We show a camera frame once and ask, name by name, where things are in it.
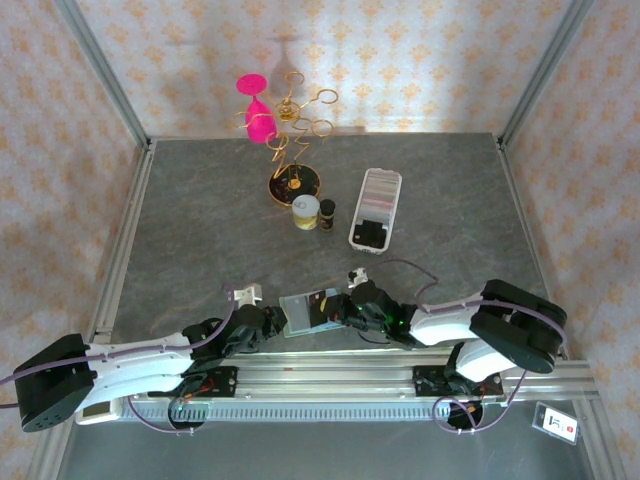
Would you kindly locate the black card with yellow mark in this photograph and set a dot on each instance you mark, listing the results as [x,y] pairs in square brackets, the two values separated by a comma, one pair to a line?
[320,312]

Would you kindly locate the white plastic card basket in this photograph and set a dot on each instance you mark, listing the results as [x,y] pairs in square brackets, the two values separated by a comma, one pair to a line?
[357,247]

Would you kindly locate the stack of credit cards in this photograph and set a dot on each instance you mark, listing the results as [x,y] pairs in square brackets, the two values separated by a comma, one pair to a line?
[377,195]

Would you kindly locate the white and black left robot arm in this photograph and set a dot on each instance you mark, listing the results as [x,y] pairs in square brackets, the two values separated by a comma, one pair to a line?
[135,360]

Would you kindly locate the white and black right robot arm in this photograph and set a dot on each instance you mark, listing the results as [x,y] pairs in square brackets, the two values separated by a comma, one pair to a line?
[445,322]

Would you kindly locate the small black bottle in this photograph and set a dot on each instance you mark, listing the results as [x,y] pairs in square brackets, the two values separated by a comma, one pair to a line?
[327,215]

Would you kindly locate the yellow can with white lid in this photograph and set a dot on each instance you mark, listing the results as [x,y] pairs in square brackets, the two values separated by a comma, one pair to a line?
[305,212]

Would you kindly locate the white digital thermometer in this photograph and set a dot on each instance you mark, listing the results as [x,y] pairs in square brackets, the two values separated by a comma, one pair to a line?
[97,412]

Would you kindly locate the pink wine glass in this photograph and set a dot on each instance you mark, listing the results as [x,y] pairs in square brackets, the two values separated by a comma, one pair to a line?
[260,125]

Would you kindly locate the badge in clear case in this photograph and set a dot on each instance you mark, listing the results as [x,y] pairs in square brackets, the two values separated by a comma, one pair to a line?
[555,422]

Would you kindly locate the aluminium mounting rail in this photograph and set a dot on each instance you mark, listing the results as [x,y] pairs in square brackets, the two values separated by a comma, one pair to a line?
[325,375]

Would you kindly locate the aluminium table side rail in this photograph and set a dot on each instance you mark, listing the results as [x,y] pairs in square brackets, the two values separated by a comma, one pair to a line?
[532,225]
[122,240]

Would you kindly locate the aluminium frame post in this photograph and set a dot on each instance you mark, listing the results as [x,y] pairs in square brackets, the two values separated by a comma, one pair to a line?
[540,75]
[105,75]

